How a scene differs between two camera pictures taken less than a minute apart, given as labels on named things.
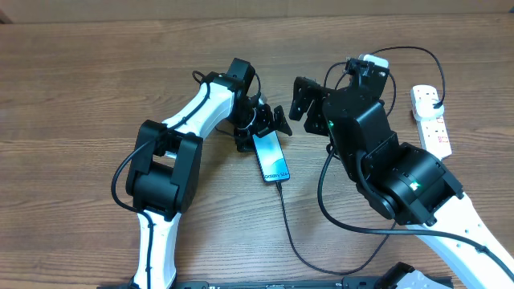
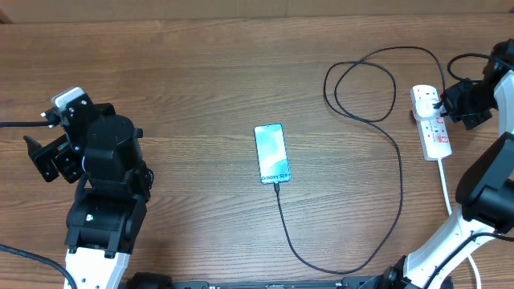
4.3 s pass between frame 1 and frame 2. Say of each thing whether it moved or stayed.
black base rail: stayed
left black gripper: moved
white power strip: stayed
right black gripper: moved
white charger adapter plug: stayed
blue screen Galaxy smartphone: stayed
